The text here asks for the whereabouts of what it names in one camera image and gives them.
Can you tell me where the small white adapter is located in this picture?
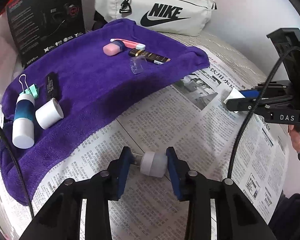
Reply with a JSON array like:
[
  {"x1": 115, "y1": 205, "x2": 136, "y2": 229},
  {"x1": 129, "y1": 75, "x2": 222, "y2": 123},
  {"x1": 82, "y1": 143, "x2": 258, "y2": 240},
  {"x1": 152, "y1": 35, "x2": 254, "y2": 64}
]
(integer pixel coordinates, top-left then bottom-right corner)
[{"x1": 132, "y1": 151, "x2": 168, "y2": 178}]

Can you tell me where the white tape roll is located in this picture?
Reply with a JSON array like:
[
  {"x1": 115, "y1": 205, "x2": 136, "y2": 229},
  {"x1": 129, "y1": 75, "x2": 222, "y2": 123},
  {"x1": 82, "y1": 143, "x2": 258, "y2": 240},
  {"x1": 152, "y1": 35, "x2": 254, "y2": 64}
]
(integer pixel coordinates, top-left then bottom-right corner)
[{"x1": 35, "y1": 98, "x2": 64, "y2": 129}]

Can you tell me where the clear plastic cap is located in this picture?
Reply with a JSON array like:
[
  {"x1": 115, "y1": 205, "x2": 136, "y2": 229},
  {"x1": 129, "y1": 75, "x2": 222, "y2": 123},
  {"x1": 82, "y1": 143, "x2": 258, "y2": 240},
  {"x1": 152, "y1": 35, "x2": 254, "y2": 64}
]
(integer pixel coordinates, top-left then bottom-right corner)
[{"x1": 130, "y1": 56, "x2": 147, "y2": 75}]

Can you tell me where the black rectangular stick box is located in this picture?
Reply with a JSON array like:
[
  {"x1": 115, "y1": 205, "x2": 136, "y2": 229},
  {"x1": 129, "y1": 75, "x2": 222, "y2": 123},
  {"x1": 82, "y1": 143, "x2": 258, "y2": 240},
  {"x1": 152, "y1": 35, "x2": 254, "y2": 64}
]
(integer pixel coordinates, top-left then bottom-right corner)
[{"x1": 45, "y1": 72, "x2": 59, "y2": 101}]

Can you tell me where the pink eraser blue sleeve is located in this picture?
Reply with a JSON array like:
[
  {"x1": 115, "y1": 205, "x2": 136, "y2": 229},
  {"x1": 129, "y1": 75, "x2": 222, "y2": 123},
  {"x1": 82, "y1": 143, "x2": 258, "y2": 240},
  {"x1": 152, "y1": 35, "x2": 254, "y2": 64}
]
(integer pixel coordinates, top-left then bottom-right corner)
[{"x1": 103, "y1": 40, "x2": 126, "y2": 56}]

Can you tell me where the person's right hand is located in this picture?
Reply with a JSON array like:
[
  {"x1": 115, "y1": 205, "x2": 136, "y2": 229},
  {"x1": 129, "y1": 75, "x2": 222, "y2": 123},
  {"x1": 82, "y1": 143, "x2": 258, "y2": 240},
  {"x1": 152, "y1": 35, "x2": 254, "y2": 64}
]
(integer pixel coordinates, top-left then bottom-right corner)
[{"x1": 288, "y1": 125, "x2": 300, "y2": 153}]

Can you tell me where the newspaper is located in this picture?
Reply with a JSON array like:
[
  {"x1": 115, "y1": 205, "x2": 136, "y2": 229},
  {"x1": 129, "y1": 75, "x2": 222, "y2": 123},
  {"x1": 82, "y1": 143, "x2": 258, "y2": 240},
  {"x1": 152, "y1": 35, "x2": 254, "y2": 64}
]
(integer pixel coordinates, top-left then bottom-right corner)
[{"x1": 31, "y1": 45, "x2": 291, "y2": 240}]

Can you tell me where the purple towel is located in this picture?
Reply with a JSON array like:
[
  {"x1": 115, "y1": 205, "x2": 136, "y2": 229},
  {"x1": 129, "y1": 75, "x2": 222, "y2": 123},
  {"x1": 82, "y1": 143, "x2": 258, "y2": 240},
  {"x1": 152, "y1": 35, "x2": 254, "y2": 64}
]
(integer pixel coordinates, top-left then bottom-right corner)
[{"x1": 0, "y1": 19, "x2": 210, "y2": 205}]

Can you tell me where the blue white cylindrical bottle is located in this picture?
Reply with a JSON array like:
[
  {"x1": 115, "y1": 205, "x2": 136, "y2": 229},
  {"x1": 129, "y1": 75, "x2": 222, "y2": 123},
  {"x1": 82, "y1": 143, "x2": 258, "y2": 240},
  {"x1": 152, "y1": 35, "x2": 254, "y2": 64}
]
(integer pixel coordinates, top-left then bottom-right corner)
[{"x1": 12, "y1": 94, "x2": 34, "y2": 149}]

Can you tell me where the white Nike waist bag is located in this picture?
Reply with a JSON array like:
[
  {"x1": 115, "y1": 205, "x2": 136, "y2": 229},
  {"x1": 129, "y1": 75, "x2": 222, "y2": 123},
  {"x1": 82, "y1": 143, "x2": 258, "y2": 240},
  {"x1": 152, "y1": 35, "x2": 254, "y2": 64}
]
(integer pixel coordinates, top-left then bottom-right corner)
[{"x1": 95, "y1": 0, "x2": 217, "y2": 36}]

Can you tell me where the teal binder clip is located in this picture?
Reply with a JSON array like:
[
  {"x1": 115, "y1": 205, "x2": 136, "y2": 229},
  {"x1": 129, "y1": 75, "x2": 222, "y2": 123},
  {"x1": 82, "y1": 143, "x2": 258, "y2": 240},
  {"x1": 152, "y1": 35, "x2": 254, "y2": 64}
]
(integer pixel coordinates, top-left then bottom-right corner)
[{"x1": 18, "y1": 74, "x2": 39, "y2": 99}]

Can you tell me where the pink white correction pen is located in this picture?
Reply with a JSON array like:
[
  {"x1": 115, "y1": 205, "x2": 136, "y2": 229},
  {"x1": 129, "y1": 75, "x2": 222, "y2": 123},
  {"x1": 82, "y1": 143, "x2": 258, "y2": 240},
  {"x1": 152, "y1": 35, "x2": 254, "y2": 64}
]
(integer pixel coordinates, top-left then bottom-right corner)
[{"x1": 110, "y1": 38, "x2": 146, "y2": 50}]

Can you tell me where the white Miniso shopping bag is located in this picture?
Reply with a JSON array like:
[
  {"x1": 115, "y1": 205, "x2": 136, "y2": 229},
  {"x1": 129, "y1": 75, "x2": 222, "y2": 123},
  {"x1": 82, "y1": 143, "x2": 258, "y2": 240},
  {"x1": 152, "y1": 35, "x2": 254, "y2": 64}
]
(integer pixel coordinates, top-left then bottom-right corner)
[{"x1": 0, "y1": 12, "x2": 22, "y2": 103}]

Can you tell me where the black headset box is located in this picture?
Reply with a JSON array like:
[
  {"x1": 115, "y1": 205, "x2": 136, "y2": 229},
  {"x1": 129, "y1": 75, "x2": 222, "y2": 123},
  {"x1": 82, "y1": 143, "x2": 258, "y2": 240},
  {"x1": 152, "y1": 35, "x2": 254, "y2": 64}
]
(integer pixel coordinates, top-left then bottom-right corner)
[{"x1": 6, "y1": 0, "x2": 85, "y2": 68}]

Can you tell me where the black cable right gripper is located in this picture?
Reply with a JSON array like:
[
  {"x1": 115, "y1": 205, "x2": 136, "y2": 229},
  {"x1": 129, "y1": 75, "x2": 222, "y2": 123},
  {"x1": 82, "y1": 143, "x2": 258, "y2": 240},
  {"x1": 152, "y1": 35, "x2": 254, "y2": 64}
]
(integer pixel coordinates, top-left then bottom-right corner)
[{"x1": 226, "y1": 45, "x2": 300, "y2": 179}]

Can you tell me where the black cable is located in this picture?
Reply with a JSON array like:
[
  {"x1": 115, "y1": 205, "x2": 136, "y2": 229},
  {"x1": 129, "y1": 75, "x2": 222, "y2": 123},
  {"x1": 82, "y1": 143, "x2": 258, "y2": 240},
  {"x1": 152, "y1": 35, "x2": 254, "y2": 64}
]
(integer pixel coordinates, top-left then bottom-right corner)
[{"x1": 0, "y1": 114, "x2": 35, "y2": 218}]

